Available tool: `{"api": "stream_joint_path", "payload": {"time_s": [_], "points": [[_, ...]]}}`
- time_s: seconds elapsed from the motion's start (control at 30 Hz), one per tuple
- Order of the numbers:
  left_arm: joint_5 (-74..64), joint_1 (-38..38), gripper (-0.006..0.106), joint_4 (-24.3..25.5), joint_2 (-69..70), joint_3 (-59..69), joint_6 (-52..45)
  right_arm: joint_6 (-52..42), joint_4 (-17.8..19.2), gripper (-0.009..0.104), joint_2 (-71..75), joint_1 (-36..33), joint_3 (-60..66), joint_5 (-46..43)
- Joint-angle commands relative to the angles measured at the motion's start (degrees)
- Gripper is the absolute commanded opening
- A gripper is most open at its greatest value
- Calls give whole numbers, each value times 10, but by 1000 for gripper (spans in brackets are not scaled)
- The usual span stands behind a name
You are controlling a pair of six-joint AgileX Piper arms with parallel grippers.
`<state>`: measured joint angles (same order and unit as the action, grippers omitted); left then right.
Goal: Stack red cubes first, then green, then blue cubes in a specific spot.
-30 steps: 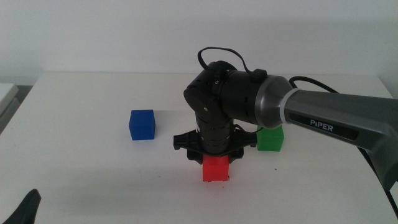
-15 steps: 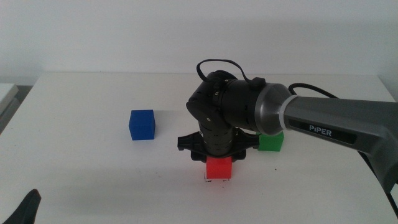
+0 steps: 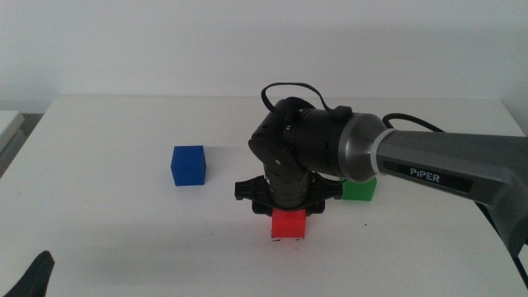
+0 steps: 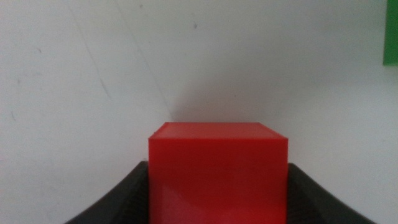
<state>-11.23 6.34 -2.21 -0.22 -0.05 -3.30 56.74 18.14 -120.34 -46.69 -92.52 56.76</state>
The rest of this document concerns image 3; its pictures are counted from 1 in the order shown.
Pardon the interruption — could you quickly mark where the red cube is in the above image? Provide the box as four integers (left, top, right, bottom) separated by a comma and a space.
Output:
271, 208, 307, 239

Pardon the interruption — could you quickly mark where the green cube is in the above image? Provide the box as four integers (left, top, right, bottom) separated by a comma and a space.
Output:
341, 177, 378, 202

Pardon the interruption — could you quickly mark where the blue cube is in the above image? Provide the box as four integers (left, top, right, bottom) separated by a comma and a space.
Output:
170, 144, 207, 187

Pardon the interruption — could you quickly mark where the black looped wrist cable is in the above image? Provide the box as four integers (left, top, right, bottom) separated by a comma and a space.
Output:
261, 82, 354, 124

